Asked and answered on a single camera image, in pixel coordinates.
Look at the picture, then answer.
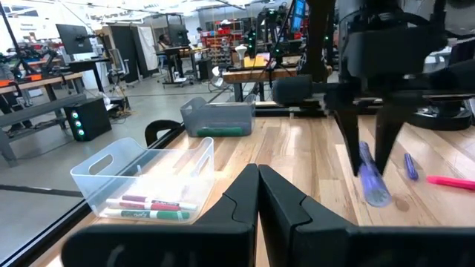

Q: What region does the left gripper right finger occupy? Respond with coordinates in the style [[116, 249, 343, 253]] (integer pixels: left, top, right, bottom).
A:
[[258, 164, 475, 267]]

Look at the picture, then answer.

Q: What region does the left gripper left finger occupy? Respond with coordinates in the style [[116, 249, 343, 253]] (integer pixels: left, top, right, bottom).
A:
[[61, 163, 260, 267]]

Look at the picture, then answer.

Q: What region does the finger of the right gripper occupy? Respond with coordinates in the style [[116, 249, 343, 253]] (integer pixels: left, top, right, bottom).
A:
[[374, 105, 409, 175], [332, 107, 363, 177]]

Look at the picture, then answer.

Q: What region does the small purple marker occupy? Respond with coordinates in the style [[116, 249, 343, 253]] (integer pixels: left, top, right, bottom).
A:
[[404, 153, 419, 182]]

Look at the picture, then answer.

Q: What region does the maroon dry-erase marker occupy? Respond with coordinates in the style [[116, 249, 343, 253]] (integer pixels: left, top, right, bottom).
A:
[[121, 194, 199, 211]]

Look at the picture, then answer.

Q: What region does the green dry-erase marker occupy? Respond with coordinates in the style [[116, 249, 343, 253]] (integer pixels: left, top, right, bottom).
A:
[[105, 208, 191, 223]]

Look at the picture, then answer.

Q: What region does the dark green highlighter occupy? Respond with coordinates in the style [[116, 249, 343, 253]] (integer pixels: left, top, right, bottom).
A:
[[195, 126, 244, 137]]

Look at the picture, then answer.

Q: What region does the pink highlighter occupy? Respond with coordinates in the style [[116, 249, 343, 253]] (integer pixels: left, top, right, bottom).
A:
[[426, 175, 475, 191]]

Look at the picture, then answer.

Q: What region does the clear plastic bin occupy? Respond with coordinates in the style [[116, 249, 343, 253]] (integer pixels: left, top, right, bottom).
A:
[[69, 136, 216, 225]]

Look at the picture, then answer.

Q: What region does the yellow box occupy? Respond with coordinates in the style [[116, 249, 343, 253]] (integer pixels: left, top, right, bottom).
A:
[[243, 55, 268, 68]]

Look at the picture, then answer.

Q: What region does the wooden table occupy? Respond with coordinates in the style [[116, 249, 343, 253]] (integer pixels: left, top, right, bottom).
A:
[[222, 68, 272, 102]]

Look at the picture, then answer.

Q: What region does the grey plastic bin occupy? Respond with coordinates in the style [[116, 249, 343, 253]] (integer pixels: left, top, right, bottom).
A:
[[180, 96, 257, 138]]

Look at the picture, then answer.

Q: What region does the white mushroom lamp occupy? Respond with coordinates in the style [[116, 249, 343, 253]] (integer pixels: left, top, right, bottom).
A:
[[235, 44, 249, 68]]

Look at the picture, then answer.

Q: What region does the small floor fan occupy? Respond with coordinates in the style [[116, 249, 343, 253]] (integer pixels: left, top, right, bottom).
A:
[[209, 65, 226, 93]]

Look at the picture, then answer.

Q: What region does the red storage shelf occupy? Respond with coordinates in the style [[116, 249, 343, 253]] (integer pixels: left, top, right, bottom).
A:
[[202, 20, 246, 67]]

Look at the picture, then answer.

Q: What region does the black computer tower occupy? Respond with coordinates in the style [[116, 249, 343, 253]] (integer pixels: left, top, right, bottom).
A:
[[63, 96, 113, 142]]

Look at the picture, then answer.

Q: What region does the black desk with monitor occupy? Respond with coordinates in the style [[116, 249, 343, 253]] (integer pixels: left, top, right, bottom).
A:
[[156, 24, 196, 88]]

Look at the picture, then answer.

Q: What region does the office chair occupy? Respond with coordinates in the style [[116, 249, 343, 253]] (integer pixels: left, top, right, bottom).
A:
[[107, 47, 131, 90]]

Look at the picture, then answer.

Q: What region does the white board panel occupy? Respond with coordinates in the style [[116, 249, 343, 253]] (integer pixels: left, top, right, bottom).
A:
[[136, 25, 160, 73]]

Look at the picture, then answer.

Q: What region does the person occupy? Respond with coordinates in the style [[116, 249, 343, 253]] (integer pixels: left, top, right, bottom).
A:
[[157, 33, 171, 52]]

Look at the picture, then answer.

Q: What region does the black cabinet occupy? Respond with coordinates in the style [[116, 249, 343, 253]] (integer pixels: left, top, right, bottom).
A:
[[109, 24, 141, 85]]

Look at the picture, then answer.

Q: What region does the grey metal bench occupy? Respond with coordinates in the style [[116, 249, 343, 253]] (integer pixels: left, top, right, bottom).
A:
[[0, 93, 88, 168]]

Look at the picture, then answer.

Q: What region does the wooden workbench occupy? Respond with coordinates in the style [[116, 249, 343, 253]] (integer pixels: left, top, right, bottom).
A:
[[0, 72, 85, 108]]

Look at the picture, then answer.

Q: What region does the black computer monitor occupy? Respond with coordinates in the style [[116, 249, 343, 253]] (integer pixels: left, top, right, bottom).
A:
[[55, 23, 94, 56]]

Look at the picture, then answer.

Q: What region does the black clamp bracket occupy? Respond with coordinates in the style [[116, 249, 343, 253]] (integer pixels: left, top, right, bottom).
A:
[[144, 119, 183, 148]]

